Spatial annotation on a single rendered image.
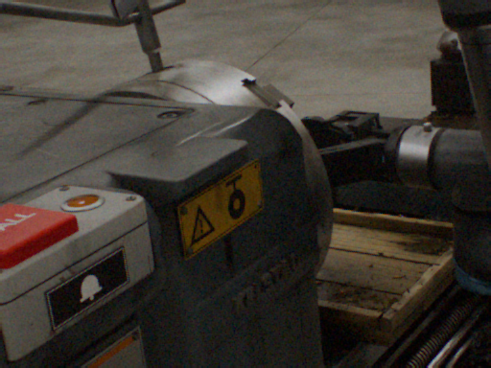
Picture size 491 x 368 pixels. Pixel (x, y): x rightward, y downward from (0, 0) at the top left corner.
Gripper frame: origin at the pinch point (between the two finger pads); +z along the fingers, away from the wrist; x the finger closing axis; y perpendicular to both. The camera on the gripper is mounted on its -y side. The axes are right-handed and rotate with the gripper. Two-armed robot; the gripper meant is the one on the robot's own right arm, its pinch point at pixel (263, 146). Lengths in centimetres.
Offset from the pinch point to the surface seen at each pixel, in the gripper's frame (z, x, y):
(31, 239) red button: -30, 18, -65
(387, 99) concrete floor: 175, -108, 368
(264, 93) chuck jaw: -12.1, 12.2, -15.5
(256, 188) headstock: -27.6, 11.9, -39.8
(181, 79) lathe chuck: -6.4, 15.3, -22.3
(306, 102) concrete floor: 219, -108, 352
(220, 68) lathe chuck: -7.3, 15.1, -16.7
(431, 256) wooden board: -16.5, -19.7, 14.7
